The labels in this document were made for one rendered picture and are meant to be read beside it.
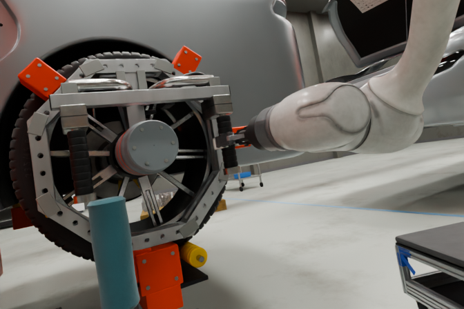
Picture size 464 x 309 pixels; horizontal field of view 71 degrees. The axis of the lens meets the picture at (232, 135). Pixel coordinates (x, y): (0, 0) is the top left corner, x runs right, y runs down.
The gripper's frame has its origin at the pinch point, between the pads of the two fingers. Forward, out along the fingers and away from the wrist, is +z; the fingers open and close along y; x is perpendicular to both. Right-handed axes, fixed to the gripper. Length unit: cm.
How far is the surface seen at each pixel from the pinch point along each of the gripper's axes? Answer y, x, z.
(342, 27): 291, 133, 211
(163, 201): 102, -58, 475
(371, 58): 321, 89, 201
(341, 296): 79, -83, 59
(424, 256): 79, -53, 9
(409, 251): 81, -53, 17
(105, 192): -24, -9, 63
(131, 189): -14, -10, 63
